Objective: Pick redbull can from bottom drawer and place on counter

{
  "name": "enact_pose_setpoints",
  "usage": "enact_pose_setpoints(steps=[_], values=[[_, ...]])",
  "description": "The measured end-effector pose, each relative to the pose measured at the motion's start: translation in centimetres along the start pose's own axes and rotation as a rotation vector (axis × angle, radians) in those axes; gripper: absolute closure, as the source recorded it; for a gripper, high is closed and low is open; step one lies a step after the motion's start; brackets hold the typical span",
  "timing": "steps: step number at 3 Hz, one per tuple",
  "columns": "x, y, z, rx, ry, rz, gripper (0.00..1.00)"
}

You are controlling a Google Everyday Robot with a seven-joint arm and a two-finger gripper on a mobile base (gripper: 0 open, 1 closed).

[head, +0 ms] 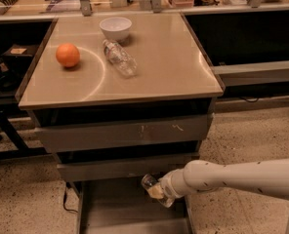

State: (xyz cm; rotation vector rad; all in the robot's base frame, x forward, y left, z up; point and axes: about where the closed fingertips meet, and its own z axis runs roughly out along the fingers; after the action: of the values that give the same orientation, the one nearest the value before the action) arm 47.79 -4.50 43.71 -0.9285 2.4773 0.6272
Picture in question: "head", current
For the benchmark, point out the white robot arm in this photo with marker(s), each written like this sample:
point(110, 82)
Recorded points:
point(270, 178)

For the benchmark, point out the grey drawer cabinet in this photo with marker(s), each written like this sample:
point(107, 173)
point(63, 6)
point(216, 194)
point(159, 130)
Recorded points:
point(173, 79)

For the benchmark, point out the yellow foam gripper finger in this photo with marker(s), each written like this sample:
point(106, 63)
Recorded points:
point(155, 191)

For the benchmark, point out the black box with label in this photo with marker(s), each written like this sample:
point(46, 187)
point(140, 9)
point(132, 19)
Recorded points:
point(20, 54)

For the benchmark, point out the grey drawer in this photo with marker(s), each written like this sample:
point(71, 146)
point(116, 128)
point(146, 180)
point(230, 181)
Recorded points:
point(122, 206)
point(124, 167)
point(124, 133)

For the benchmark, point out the grey bottom drawer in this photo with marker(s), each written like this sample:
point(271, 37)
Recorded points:
point(122, 206)

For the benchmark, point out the clear plastic water bottle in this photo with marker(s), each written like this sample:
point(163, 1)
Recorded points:
point(119, 58)

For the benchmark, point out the silver redbull can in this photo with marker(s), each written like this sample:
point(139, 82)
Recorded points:
point(147, 181)

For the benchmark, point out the white bowl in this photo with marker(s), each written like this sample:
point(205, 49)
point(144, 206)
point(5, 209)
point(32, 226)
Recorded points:
point(115, 28)

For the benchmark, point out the grey middle drawer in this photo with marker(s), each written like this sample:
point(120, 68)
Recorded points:
point(124, 167)

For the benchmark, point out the grey metal rail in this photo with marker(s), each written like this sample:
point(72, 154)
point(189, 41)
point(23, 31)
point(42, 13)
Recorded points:
point(253, 73)

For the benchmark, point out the orange fruit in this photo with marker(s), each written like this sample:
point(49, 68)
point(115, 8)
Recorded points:
point(67, 55)

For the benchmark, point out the grey top drawer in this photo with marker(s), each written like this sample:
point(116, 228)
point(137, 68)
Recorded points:
point(124, 133)

